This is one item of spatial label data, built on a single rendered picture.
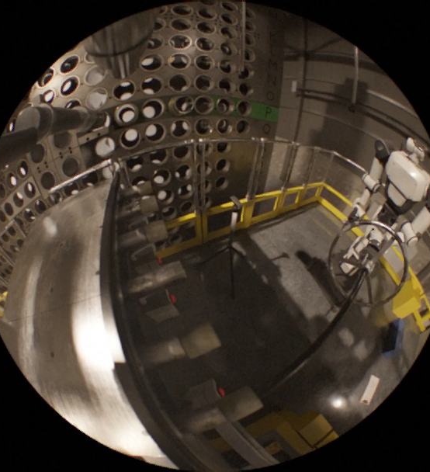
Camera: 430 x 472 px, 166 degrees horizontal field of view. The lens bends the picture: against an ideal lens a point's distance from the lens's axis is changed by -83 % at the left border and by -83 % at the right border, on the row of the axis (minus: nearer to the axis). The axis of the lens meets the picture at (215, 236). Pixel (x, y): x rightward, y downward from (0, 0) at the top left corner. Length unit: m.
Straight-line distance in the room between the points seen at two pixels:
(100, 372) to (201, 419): 0.20
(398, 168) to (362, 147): 6.55
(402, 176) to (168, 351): 1.11
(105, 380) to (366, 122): 7.93
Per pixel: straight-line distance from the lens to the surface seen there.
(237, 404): 0.33
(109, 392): 0.33
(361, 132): 7.61
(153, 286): 0.36
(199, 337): 0.30
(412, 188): 0.96
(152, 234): 0.46
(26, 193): 2.38
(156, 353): 0.32
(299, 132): 8.76
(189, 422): 0.35
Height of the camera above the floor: 1.19
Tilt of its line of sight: 47 degrees down
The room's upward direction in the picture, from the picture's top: 2 degrees clockwise
